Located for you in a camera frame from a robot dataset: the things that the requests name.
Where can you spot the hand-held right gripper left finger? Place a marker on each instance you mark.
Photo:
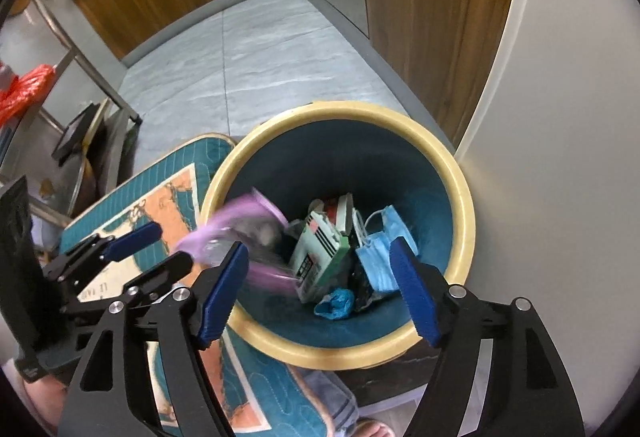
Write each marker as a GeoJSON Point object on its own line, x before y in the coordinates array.
{"type": "Point", "coordinates": [225, 292]}

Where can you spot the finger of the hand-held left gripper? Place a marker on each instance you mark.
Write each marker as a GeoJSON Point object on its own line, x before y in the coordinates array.
{"type": "Point", "coordinates": [135, 239]}
{"type": "Point", "coordinates": [165, 269]}

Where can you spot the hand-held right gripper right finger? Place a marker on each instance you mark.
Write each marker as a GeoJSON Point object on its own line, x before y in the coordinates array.
{"type": "Point", "coordinates": [415, 292]}

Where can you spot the purple packet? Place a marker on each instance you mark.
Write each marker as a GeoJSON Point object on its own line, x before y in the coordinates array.
{"type": "Point", "coordinates": [225, 222]}

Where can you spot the white cardboard box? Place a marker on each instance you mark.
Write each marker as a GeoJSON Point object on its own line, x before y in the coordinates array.
{"type": "Point", "coordinates": [320, 262]}

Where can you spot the teal bin with cream rim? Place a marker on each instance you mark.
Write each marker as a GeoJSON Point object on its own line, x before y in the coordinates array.
{"type": "Point", "coordinates": [325, 152]}

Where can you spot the person's left hand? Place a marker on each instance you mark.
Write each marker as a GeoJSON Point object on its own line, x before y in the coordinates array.
{"type": "Point", "coordinates": [47, 399]}

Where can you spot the blue face mask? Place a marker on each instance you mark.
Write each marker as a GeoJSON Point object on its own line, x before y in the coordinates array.
{"type": "Point", "coordinates": [377, 262]}

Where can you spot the black crumpled wrapper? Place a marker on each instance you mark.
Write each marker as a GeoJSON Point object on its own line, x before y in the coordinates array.
{"type": "Point", "coordinates": [365, 292]}

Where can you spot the small blue plastic bag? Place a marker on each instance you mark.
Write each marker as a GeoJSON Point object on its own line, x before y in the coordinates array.
{"type": "Point", "coordinates": [337, 302]}

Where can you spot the teal and orange patterned mat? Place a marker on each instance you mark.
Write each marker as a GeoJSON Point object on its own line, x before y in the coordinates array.
{"type": "Point", "coordinates": [265, 392]}

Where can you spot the white and red wrapper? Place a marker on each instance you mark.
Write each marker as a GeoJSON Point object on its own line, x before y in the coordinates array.
{"type": "Point", "coordinates": [340, 212]}

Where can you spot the black tray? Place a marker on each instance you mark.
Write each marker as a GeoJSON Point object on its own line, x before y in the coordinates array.
{"type": "Point", "coordinates": [75, 132]}

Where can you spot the person's leg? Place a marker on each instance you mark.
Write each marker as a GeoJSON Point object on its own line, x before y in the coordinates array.
{"type": "Point", "coordinates": [330, 402]}

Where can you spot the red plastic bag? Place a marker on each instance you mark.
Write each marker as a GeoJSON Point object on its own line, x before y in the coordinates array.
{"type": "Point", "coordinates": [25, 92]}

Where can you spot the tall wooden cabinet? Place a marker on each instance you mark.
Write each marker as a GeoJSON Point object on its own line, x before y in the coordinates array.
{"type": "Point", "coordinates": [440, 17]}

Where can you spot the metal frame table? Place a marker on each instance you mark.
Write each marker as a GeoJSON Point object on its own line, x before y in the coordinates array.
{"type": "Point", "coordinates": [30, 32]}

